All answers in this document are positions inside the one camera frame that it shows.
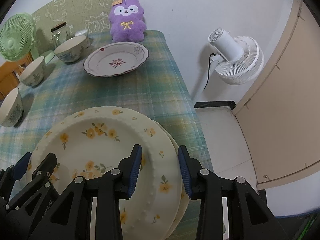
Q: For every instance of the wooden bed headboard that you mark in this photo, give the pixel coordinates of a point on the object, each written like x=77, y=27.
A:
x=10, y=73

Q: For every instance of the yellow floral plate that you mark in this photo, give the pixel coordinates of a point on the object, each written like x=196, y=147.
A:
x=175, y=154
x=100, y=159

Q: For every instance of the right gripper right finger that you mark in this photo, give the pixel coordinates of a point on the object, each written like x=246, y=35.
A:
x=204, y=185

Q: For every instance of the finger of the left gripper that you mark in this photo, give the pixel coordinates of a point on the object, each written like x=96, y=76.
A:
x=41, y=176
x=20, y=168

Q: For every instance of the white standing fan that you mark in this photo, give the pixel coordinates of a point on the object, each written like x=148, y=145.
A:
x=236, y=60

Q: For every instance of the purple plush bunny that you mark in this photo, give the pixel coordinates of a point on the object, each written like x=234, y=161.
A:
x=127, y=24

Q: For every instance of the white plate red flower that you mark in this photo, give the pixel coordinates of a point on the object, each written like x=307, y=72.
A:
x=115, y=59

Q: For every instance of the cream ceramic bowl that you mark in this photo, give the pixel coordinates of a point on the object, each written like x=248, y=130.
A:
x=71, y=50
x=11, y=108
x=33, y=74

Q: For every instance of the green desk fan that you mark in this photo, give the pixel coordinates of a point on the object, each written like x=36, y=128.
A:
x=18, y=39

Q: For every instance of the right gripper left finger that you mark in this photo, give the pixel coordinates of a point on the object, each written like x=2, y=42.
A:
x=118, y=183

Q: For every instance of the green plaid tablecloth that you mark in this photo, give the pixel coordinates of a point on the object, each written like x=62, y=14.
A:
x=155, y=89

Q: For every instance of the cotton swab container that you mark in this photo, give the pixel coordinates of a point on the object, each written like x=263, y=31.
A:
x=81, y=32

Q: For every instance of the glass jar dark lid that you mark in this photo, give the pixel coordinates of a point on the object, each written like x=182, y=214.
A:
x=60, y=33

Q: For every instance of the beige door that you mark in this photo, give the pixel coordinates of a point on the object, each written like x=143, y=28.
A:
x=279, y=115

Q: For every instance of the green cartoon wall mat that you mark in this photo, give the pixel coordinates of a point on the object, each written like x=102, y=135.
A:
x=78, y=14

